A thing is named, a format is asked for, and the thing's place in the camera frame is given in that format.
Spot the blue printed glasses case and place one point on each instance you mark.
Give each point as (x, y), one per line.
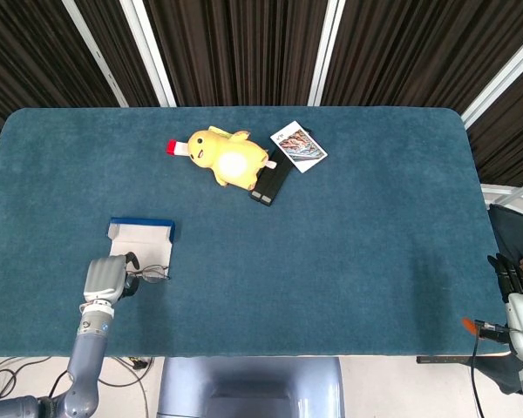
(141, 246)

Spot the red and white small box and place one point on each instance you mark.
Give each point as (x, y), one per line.
(176, 149)

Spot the white metal frame post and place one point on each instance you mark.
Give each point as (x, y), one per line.
(501, 78)
(326, 52)
(150, 52)
(96, 52)

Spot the black folding phone stand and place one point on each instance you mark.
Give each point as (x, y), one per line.
(272, 183)

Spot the thin-framed eyeglasses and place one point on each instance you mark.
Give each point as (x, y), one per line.
(156, 275)

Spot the white printed picture card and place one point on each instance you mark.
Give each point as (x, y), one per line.
(298, 148)

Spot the blue grey robot torso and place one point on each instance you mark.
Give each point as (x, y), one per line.
(250, 387)

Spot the yellow plush toy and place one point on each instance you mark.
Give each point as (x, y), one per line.
(231, 163)

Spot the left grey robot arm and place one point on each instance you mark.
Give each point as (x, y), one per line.
(85, 357)

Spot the person in dark clothes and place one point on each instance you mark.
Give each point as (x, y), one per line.
(516, 231)

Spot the blue velvet table cloth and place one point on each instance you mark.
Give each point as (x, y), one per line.
(331, 261)

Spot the white metal frame rail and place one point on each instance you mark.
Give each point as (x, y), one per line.
(512, 196)

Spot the brown pleated curtain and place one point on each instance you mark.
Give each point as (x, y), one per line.
(244, 43)

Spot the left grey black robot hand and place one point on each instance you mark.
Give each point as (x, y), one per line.
(104, 278)

